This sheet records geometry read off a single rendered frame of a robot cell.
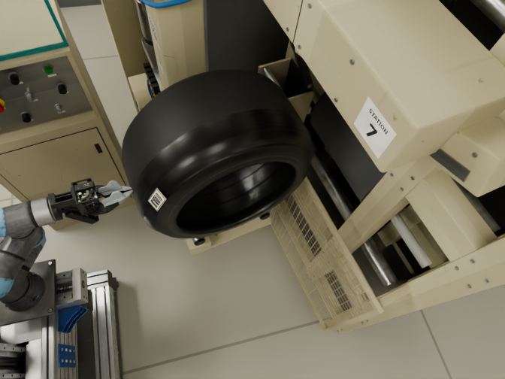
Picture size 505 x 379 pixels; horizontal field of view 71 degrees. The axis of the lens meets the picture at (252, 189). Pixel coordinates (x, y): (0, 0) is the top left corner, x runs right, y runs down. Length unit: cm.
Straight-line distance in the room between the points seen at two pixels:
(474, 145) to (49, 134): 159
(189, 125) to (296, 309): 159
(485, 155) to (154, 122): 76
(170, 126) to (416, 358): 202
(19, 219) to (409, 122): 94
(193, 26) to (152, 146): 35
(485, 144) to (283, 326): 174
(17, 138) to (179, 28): 99
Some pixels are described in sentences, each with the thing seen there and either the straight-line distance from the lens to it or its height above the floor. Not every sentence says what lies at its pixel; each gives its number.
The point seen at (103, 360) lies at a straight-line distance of 207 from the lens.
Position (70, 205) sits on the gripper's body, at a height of 130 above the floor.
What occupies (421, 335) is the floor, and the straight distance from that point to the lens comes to 253.
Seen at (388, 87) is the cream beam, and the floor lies 178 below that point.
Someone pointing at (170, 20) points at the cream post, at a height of 158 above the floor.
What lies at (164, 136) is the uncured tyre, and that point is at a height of 144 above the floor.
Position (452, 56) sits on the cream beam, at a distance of 78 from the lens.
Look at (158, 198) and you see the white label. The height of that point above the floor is 135.
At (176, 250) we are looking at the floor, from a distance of 234.
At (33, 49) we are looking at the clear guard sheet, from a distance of 152.
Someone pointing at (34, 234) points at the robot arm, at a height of 122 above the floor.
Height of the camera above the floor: 221
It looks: 62 degrees down
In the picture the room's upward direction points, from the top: 10 degrees clockwise
